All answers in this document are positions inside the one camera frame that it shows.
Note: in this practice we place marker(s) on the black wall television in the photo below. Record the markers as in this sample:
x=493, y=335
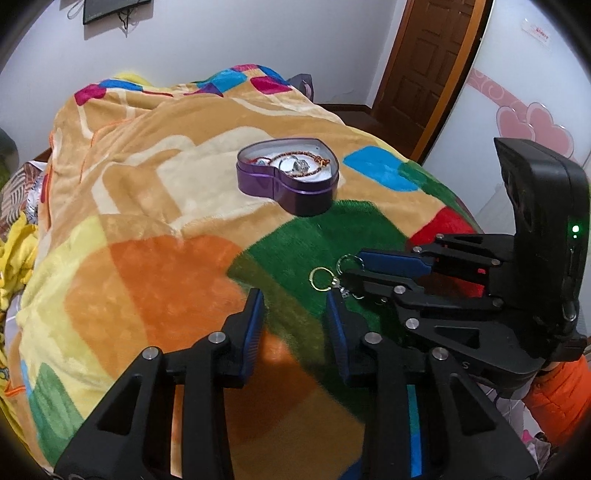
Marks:
x=111, y=8

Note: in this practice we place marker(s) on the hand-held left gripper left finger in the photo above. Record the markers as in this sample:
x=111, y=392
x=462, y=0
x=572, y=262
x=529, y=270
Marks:
x=253, y=332

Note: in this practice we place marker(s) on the white and red sticker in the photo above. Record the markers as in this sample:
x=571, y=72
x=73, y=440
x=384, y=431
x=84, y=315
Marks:
x=536, y=30

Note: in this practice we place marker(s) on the yellow plush cloth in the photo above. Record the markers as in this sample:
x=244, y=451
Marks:
x=16, y=258

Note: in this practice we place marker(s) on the purple heart-shaped tin box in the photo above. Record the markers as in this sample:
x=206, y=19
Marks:
x=277, y=184

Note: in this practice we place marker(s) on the brown wooden door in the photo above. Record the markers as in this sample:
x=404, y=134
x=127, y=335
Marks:
x=429, y=69

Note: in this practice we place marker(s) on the person's right forearm orange sleeve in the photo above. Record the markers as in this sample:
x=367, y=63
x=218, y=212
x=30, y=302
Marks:
x=563, y=397

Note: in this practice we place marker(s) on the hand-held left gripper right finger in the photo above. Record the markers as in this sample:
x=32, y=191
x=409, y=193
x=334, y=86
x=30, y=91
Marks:
x=336, y=332

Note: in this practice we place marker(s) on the white wardrobe with pink hearts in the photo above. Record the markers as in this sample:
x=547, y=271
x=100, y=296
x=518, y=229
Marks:
x=521, y=92

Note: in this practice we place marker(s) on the colourful patchwork fleece blanket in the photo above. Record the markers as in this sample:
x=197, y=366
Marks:
x=161, y=221

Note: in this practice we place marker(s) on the purple bag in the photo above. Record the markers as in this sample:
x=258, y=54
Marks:
x=304, y=85

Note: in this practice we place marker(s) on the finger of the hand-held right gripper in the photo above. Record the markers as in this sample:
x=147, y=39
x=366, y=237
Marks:
x=392, y=264
x=369, y=282

